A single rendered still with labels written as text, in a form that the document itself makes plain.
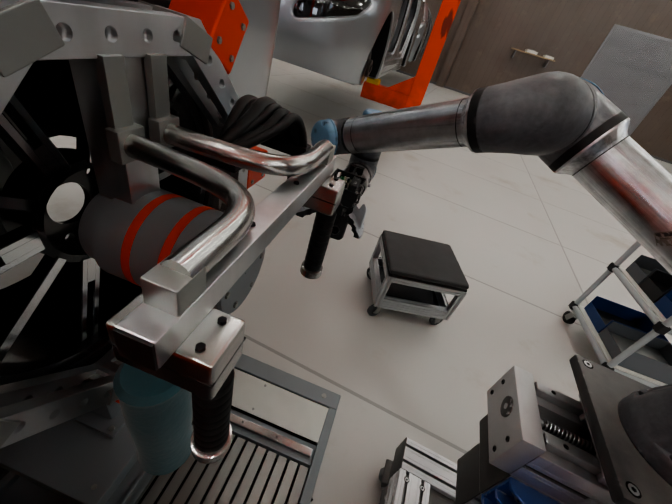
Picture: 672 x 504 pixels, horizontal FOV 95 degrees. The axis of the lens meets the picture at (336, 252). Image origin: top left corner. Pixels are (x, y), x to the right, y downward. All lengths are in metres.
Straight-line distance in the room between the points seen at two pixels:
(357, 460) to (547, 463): 0.79
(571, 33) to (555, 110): 14.48
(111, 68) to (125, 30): 0.04
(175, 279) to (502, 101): 0.46
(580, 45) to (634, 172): 14.47
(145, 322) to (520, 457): 0.53
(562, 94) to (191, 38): 0.48
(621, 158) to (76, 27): 0.67
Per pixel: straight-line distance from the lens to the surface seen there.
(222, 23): 0.55
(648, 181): 0.64
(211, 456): 0.42
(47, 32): 0.37
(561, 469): 0.61
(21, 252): 0.55
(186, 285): 0.23
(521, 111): 0.53
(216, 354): 0.26
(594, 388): 0.66
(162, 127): 0.45
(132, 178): 0.46
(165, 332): 0.23
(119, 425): 1.05
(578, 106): 0.56
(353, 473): 1.27
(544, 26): 14.89
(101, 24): 0.40
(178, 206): 0.46
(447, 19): 3.87
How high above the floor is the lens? 1.16
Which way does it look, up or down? 36 degrees down
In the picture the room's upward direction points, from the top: 18 degrees clockwise
